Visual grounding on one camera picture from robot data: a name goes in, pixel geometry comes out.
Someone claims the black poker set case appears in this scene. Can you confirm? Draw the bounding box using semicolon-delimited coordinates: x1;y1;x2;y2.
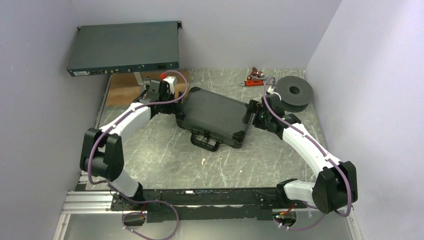
175;86;252;152

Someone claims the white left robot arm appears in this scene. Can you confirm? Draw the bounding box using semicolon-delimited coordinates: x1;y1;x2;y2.
79;73;188;210

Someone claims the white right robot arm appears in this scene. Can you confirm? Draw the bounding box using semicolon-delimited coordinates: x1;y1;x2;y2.
242;94;358;217

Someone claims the wooden board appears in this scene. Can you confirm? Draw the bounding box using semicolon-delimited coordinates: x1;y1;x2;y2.
105;70;190;107

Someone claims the grey filament spool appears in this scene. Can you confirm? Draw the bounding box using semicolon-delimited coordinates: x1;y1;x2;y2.
273;76;314;113

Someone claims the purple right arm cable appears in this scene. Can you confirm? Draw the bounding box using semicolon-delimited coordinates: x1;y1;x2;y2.
263;76;354;232

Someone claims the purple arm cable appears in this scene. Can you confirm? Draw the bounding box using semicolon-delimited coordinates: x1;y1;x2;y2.
263;76;354;232
86;70;190;240

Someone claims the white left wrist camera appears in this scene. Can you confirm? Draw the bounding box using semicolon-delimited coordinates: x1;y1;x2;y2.
160;73;178;94

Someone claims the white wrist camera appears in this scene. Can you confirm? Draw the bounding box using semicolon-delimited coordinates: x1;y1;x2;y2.
266;85;282;100
160;73;178;94

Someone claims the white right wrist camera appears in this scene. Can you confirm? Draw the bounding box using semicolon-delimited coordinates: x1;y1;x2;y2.
266;85;282;100

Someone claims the grey metal stand bracket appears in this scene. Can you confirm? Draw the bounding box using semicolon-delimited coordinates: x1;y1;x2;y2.
133;72;149;88

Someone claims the red handled clamp tool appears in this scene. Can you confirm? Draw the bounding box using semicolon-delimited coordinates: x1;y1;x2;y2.
239;67;268;87

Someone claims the grey network switch box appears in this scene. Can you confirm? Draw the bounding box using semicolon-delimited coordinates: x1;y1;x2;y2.
66;20;183;77

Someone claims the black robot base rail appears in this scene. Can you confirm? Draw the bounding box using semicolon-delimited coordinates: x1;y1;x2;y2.
110;187;309;223

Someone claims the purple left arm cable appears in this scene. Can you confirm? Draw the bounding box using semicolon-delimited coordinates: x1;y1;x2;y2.
86;70;190;240

